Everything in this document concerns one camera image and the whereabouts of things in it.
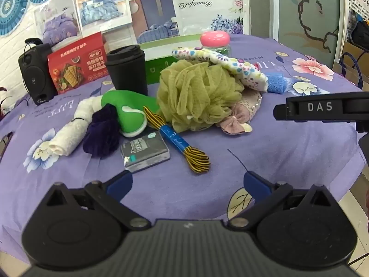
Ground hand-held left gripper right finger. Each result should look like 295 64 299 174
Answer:
228 171 336 232

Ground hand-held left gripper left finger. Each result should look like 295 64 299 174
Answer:
38 171 152 232

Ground blue sponge cloth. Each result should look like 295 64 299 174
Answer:
265 72 289 94

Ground yellow black shoelace bundle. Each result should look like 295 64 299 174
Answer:
143 107 211 175

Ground floral print cloth pouch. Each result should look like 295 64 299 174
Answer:
172 47 269 93

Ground green cardboard box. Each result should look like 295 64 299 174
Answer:
138 33 232 86

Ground purple floral tablecloth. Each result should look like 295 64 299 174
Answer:
0 33 367 256

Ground grey wrapped packet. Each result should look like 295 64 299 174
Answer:
120 131 171 174

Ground dark purple scrunchie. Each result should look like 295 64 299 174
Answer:
83 104 122 159

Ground pink lace sachet with bow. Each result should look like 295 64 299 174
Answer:
216 88 263 136

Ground white lace rolled cloth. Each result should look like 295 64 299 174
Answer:
48 96 103 157

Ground green sock with white trim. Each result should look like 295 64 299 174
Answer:
101 90 160 138

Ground black bag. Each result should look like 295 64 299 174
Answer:
350 20 369 50

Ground glass door with cartoon print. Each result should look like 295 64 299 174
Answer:
270 0 344 62

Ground olive green bath loofah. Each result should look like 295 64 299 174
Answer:
156 59 245 133

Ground black plastic cup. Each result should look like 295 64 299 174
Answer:
105 45 149 96

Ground glass jar with pink lid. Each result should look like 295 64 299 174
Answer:
200 32 232 58

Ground red cracker box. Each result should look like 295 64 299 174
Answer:
48 32 110 94

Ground black speaker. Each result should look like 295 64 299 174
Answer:
18 38 58 106

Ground white floral bedding bag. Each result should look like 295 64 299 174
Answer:
127 0 250 45

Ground purple bedding picture card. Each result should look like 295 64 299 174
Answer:
33 1 80 47

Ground blue bedding picture card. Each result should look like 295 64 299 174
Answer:
73 0 133 36

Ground large blue paper fan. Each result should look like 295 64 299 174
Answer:
0 0 33 37

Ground brown paper bag blue handles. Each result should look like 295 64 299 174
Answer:
334 42 369 90

